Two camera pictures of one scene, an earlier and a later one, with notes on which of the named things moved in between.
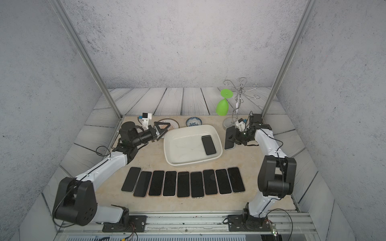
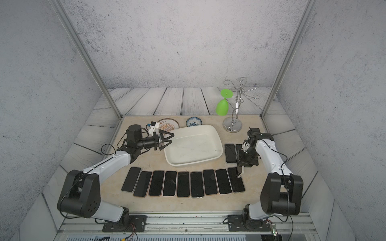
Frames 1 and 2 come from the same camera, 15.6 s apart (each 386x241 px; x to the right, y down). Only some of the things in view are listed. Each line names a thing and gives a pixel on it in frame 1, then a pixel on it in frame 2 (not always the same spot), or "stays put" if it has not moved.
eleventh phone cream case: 230,138 to 230,153
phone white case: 130,182 stays put
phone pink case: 183,185 stays put
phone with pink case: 210,182 stays put
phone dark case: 170,183 stays put
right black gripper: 237,132 to 241,161
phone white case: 141,188 stays put
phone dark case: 208,144 to 239,169
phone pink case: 197,185 stays put
